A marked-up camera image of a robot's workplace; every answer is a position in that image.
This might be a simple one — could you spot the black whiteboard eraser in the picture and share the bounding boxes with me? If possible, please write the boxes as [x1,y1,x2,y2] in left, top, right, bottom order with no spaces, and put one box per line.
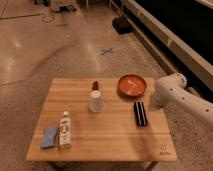
[134,102,148,127]

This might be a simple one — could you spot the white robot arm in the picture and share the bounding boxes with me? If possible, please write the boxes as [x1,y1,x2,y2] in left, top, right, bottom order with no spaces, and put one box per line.
[150,73,213,131]

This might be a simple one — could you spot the dark red small object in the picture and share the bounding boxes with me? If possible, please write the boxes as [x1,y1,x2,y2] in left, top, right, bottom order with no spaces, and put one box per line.
[92,81,99,91]

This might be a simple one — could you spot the white paper cup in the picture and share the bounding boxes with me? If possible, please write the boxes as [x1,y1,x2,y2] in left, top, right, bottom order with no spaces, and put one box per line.
[89,90,103,112]

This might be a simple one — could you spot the orange round bowl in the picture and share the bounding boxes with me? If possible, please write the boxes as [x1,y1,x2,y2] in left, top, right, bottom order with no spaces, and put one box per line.
[117,74,147,97]

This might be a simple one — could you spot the wooden folding table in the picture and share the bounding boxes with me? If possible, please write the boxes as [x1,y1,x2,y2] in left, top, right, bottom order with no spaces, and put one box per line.
[26,78,177,164]

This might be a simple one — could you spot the black box on floor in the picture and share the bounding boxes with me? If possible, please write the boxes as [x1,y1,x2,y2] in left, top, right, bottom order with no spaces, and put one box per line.
[112,17,133,34]

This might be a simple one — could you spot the white glue bottle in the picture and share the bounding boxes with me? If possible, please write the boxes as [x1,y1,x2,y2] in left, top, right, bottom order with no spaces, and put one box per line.
[59,111,71,148]

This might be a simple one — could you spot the cable on floor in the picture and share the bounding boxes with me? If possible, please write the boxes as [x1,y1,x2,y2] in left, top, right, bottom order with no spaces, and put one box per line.
[0,6,57,24]

